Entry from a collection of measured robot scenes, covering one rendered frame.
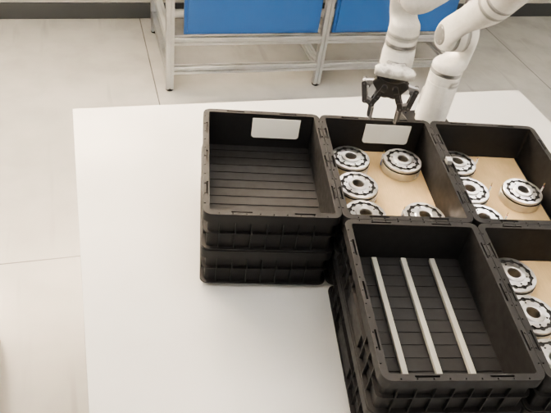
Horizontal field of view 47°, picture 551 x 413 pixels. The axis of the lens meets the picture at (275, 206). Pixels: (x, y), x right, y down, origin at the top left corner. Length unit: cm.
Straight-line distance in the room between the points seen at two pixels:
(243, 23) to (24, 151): 124
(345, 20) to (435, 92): 167
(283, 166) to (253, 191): 13
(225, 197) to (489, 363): 69
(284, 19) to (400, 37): 199
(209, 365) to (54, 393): 91
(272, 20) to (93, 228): 201
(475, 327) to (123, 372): 73
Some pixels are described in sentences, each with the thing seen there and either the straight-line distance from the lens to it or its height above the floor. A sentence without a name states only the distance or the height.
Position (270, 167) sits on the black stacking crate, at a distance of 162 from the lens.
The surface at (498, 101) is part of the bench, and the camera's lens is 244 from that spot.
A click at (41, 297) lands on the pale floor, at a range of 242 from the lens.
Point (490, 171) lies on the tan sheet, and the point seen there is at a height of 83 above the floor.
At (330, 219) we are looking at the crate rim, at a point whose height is 93.
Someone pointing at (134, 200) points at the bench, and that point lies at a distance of 169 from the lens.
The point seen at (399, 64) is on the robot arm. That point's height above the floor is 116.
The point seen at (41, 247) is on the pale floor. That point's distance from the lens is 259.
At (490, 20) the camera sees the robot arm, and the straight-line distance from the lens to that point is 170.
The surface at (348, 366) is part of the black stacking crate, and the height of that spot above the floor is 75.
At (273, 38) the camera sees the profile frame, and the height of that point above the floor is 30.
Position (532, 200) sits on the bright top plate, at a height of 86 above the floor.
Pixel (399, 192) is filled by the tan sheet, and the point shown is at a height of 83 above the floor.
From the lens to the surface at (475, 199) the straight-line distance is 165.
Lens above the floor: 182
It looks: 41 degrees down
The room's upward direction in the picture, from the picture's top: 9 degrees clockwise
